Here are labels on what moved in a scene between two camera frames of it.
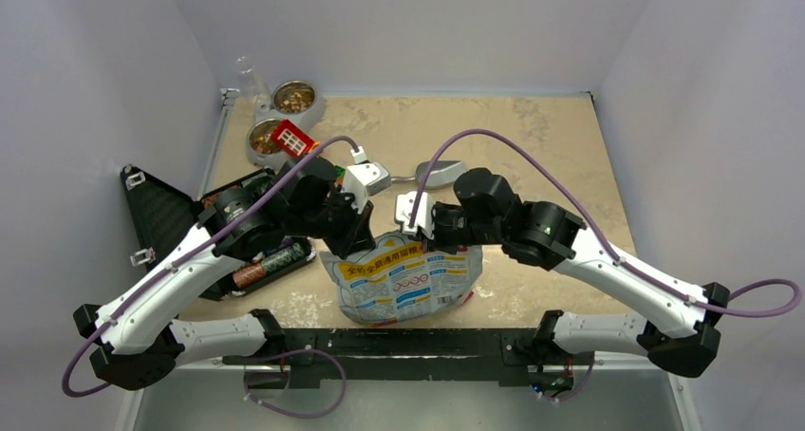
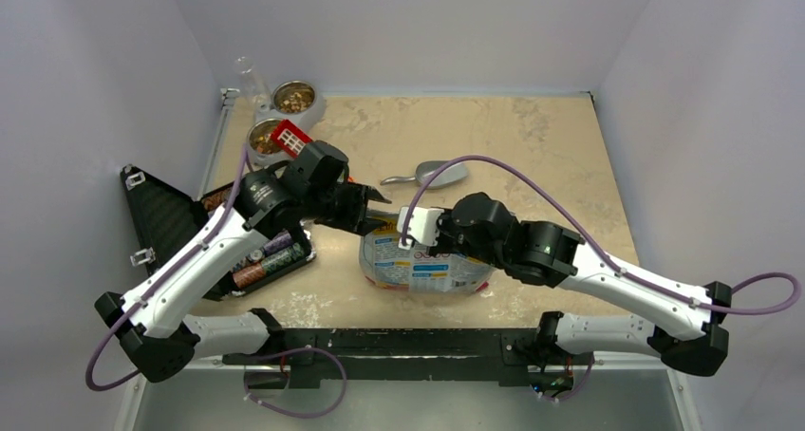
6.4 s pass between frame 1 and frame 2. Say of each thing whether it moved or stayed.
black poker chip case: stayed
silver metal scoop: stayed
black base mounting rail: stayed
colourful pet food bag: moved
